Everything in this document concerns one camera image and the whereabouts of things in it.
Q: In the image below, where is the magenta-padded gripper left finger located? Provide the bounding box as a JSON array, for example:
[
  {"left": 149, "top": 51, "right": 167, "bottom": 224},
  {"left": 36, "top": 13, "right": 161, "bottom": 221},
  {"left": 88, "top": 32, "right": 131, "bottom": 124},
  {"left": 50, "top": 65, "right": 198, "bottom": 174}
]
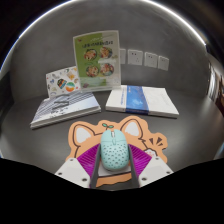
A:
[{"left": 54, "top": 143, "right": 102, "bottom": 190}]

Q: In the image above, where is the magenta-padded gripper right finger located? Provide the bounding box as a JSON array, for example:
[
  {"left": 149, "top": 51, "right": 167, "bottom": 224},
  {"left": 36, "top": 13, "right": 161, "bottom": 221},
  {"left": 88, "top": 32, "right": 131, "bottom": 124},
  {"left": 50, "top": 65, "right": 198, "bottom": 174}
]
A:
[{"left": 127, "top": 143, "right": 175, "bottom": 189}]

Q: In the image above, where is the mint green perforated computer mouse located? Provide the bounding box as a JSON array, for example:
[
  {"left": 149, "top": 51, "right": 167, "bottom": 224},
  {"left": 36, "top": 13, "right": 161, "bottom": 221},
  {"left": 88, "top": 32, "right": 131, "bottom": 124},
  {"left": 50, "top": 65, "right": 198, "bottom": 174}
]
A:
[{"left": 99, "top": 128, "right": 131, "bottom": 173}]

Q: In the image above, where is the orange cat-shaped mouse pad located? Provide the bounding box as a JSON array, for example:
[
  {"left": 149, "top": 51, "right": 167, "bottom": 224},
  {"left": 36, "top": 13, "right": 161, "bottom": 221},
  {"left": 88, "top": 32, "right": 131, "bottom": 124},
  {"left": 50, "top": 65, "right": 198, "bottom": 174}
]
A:
[{"left": 65, "top": 115, "right": 169, "bottom": 188}]

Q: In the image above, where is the grey striped book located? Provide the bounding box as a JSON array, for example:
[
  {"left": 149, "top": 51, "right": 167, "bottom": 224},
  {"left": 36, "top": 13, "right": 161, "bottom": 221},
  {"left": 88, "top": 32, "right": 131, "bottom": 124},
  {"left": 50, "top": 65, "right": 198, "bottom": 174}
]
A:
[{"left": 29, "top": 89, "right": 102, "bottom": 131}]

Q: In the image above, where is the white book with blue band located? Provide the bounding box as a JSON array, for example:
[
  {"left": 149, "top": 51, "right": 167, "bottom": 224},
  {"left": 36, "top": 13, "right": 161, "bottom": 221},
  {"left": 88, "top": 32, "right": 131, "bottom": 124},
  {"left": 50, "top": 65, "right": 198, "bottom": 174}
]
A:
[{"left": 104, "top": 84, "right": 181, "bottom": 120}]

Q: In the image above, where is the white card with colourful stickers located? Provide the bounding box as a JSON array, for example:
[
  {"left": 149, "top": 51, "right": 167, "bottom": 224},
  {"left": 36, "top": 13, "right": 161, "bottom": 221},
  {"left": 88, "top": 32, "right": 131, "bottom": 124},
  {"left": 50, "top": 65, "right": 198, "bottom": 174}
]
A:
[{"left": 45, "top": 65, "right": 82, "bottom": 99}]

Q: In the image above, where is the green menu sign stand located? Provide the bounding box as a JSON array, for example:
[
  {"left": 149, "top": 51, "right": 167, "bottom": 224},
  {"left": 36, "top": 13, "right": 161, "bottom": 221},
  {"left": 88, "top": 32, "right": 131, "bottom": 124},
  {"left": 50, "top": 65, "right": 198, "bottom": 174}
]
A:
[{"left": 72, "top": 29, "right": 123, "bottom": 94}]

